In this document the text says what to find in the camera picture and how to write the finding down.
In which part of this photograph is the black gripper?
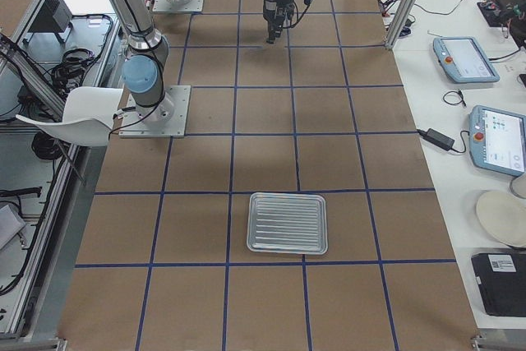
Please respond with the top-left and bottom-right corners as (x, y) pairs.
(263, 0), (295, 44)

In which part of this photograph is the ribbed metal tray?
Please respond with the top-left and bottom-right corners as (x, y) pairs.
(247, 192), (328, 255)

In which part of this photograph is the upper blue teach pendant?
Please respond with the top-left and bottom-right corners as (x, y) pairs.
(432, 36), (500, 84)

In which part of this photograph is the blue teach pendant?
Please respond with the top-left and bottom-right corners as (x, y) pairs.
(468, 105), (525, 177)
(432, 36), (500, 84)

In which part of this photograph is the black power adapter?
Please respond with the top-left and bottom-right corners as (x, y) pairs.
(417, 128), (454, 151)

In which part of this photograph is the white plastic chair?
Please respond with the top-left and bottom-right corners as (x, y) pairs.
(16, 86), (123, 147)

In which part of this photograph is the lower blue teach pendant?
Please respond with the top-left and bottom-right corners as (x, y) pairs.
(468, 105), (525, 177)

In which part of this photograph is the white plate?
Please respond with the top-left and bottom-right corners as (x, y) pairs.
(476, 191), (525, 248)

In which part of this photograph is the black laptop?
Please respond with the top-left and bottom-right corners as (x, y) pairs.
(471, 253), (525, 317)

